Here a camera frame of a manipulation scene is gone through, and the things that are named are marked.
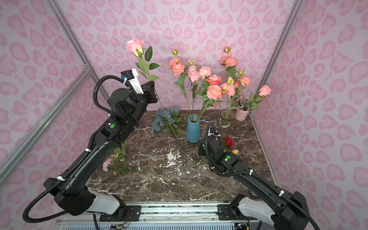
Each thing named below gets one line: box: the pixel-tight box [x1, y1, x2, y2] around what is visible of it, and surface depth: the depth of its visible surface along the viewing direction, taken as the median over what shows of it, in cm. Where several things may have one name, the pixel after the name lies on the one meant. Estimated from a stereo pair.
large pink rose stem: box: [205, 74, 223, 86], surface depth 74 cm
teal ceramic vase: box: [186, 114, 201, 144], surface depth 92 cm
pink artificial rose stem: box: [244, 85, 272, 110], surface depth 73 cm
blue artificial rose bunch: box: [151, 106, 183, 144], surface depth 108 cm
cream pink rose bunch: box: [196, 80, 238, 119], surface depth 68 cm
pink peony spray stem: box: [220, 46, 252, 116], surface depth 83 cm
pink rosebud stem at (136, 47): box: [125, 37, 163, 107], surface depth 56 cm
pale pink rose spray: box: [198, 66, 212, 81], surface depth 76 cm
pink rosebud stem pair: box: [187, 58, 200, 115], surface depth 78 cm
